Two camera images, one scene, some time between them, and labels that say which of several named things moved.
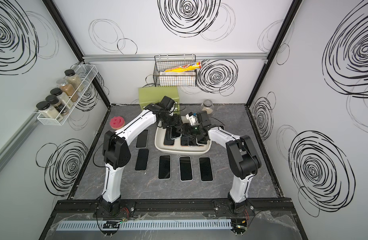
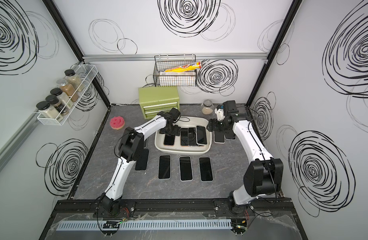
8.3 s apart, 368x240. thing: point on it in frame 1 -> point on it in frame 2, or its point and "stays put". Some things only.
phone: [164, 167] stays put
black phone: [185, 168] stays put
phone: [205, 169] stays put
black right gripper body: [193, 130] -> [218, 125]
